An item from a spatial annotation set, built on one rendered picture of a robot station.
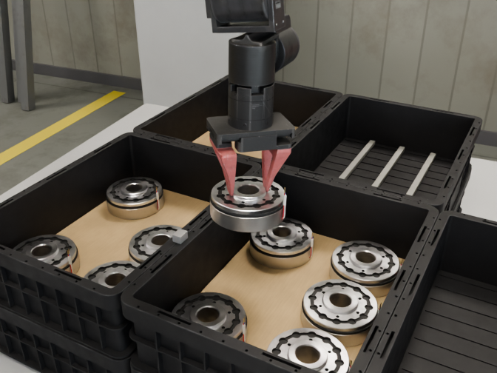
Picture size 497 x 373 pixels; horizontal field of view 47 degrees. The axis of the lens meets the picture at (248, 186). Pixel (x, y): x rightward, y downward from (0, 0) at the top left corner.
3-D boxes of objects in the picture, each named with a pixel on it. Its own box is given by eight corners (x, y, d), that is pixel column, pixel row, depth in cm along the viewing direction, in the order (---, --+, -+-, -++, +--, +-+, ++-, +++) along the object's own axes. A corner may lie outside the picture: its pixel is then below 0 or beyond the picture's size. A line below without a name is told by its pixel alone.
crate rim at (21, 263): (115, 314, 69) (113, 299, 68) (-48, 246, 81) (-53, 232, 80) (265, 176, 100) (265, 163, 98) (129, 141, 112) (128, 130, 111)
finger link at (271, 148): (224, 183, 79) (225, 119, 75) (273, 177, 81) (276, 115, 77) (237, 206, 74) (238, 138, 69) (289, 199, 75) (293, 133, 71)
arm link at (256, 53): (220, 34, 66) (265, 39, 64) (244, 24, 72) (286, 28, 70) (220, 91, 69) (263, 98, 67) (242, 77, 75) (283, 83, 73)
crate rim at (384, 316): (350, 414, 57) (353, 397, 55) (115, 314, 69) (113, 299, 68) (438, 220, 87) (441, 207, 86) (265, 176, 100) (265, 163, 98)
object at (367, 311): (362, 342, 72) (362, 339, 72) (290, 314, 76) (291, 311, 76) (387, 296, 79) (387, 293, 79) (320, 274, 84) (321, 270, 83)
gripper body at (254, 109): (205, 130, 75) (205, 75, 72) (279, 124, 78) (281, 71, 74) (217, 149, 69) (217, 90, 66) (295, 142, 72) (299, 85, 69)
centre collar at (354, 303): (350, 320, 75) (350, 316, 74) (316, 307, 77) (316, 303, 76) (363, 298, 78) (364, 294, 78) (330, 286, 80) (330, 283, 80)
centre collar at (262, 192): (255, 205, 74) (256, 200, 74) (223, 196, 76) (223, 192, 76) (272, 190, 78) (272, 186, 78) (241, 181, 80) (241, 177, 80)
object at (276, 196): (264, 222, 71) (264, 217, 71) (197, 202, 76) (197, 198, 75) (296, 190, 79) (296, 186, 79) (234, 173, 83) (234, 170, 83)
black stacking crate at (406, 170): (428, 269, 92) (440, 209, 86) (265, 221, 104) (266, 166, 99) (471, 169, 122) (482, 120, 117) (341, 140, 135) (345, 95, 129)
